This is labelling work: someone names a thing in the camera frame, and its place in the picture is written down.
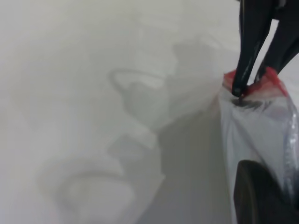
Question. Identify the clear zip bag red zipper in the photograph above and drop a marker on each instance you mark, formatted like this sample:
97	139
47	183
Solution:
252	130

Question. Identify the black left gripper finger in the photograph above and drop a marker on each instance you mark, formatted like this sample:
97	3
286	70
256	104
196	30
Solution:
257	198

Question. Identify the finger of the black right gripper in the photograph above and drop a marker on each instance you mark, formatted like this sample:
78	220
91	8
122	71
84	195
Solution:
252	30
285	42

